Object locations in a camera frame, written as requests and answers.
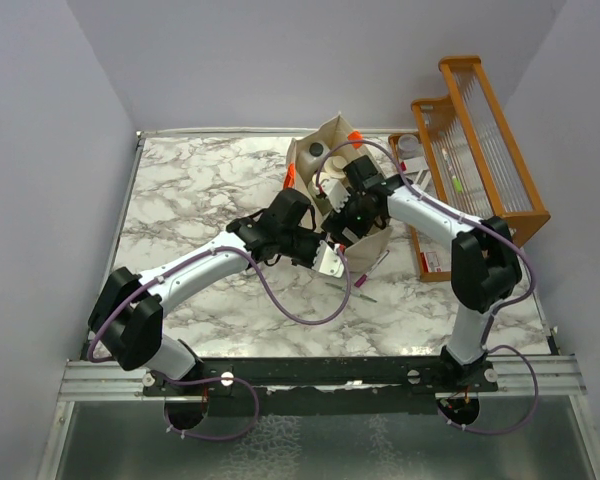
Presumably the beige bottle beige cap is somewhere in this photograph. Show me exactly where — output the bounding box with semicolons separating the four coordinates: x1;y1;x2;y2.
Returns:
323;155;348;179

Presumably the green marker pen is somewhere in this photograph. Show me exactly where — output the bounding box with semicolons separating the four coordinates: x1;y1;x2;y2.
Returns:
441;147;463;193

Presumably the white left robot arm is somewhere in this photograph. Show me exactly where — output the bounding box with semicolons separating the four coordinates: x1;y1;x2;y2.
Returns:
87;189;341;395

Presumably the white square bottle dark cap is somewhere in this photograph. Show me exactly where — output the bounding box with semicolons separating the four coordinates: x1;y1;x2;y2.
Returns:
296;142;329;179

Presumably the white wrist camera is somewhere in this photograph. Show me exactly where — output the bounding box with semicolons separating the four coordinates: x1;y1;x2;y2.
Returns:
311;240;344;278
320;179;350;212

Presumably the green bottle white cap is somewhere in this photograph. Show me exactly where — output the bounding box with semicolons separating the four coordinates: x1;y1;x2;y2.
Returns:
307;175;326;202

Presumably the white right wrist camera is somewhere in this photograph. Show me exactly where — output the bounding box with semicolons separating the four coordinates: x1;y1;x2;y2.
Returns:
320;179;350;212

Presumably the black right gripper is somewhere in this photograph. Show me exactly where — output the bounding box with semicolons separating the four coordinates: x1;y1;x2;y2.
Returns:
322;187;380;252

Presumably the wooden rack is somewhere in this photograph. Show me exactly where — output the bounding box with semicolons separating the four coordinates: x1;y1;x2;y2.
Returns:
411;56;550;247

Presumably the silver pen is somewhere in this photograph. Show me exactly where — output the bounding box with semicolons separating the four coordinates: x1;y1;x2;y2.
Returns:
325;282;377;303

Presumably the cream floral canvas bag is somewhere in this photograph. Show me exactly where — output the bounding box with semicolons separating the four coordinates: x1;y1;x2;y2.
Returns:
283;114;393;273

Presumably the small white box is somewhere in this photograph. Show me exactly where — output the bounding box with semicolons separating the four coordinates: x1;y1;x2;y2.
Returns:
401;156;432;191

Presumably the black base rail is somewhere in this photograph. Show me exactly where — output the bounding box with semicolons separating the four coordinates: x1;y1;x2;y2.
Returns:
143;356;498;416

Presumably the pink white pen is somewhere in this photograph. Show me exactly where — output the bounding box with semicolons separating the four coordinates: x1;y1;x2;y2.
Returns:
354;250;390;288

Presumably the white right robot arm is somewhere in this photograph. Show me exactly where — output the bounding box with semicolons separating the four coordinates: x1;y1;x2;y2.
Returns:
314;156;522;391

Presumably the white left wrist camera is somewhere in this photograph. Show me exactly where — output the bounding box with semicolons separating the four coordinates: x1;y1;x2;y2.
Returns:
311;240;344;278

